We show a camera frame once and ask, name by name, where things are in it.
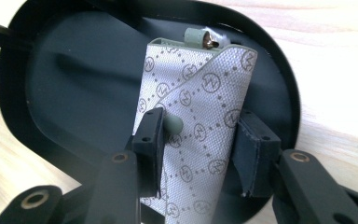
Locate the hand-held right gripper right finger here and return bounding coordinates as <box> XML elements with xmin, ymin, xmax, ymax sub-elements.
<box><xmin>230</xmin><ymin>108</ymin><xmax>282</xmax><ymax>199</ymax></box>

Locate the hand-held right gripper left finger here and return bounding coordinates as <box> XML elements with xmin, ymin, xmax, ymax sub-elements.
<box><xmin>131</xmin><ymin>106</ymin><xmax>166</xmax><ymax>199</ymax></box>

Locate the grey patterned key pouch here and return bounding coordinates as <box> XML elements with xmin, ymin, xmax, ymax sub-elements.
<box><xmin>132</xmin><ymin>26</ymin><xmax>259</xmax><ymax>224</ymax></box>

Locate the black key rack with tray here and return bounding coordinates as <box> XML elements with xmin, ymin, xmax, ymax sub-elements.
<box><xmin>0</xmin><ymin>0</ymin><xmax>302</xmax><ymax>224</ymax></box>

